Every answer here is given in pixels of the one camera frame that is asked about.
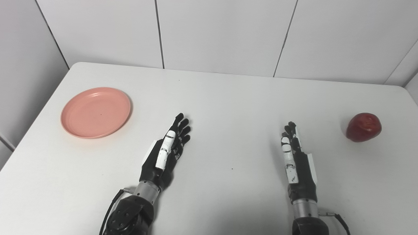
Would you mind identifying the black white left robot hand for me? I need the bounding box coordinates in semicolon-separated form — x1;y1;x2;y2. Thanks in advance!
139;113;191;191

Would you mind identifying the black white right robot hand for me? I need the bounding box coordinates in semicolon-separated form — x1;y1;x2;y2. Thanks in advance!
280;121;318;203

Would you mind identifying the pink round plate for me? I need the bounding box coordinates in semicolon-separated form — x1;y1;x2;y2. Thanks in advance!
60;87;132;139

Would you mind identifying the red apple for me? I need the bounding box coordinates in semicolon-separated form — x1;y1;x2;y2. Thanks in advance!
346;113;382;142

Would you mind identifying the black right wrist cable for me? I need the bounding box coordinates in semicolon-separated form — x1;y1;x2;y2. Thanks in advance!
318;211;351;235

